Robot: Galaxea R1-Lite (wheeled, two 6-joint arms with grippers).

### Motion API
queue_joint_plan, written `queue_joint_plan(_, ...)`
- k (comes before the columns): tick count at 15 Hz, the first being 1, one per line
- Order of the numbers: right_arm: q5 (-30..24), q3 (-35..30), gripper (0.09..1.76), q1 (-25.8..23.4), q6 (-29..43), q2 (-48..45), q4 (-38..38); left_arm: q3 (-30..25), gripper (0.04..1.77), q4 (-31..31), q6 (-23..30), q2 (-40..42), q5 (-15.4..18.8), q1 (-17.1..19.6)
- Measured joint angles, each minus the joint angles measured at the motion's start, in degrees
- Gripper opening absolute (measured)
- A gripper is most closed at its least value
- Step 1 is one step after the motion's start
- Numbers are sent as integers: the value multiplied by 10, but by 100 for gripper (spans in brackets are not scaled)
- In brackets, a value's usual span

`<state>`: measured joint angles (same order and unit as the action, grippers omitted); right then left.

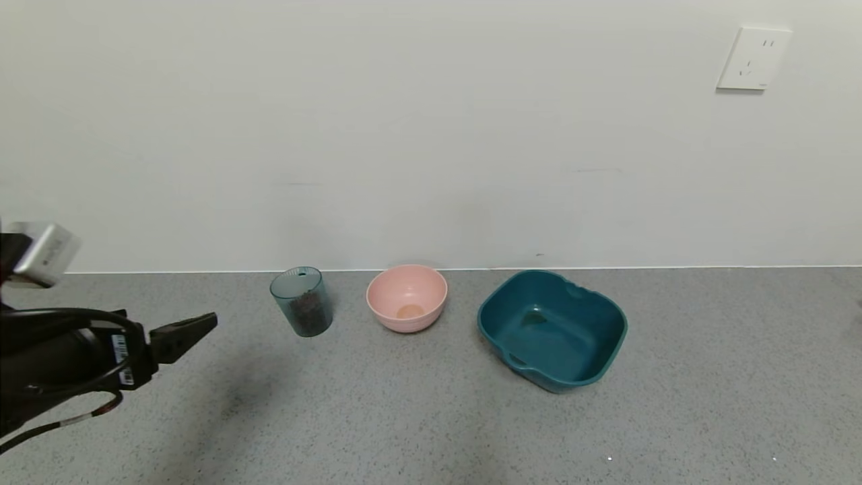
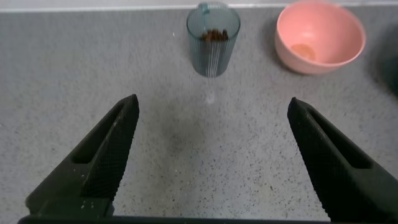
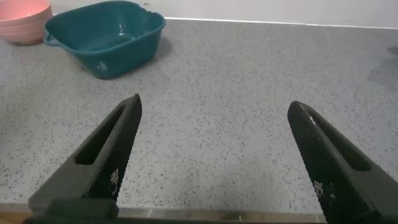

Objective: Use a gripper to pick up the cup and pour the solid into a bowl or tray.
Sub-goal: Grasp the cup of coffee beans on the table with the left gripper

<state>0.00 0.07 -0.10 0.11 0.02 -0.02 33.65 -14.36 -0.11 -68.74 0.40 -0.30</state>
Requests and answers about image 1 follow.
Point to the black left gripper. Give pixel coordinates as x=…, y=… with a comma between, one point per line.
x=128, y=357

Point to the ribbed translucent teal cup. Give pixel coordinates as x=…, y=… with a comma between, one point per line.
x=301, y=306

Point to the brown coffee beans pile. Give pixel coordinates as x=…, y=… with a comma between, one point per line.
x=308, y=315

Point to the pink plastic bowl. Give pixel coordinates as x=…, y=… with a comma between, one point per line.
x=407, y=300

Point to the teal square plastic basin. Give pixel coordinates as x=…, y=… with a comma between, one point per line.
x=552, y=337

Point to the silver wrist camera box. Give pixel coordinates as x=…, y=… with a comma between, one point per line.
x=46, y=254

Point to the white wall power outlet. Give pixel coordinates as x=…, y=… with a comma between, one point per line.
x=753, y=58

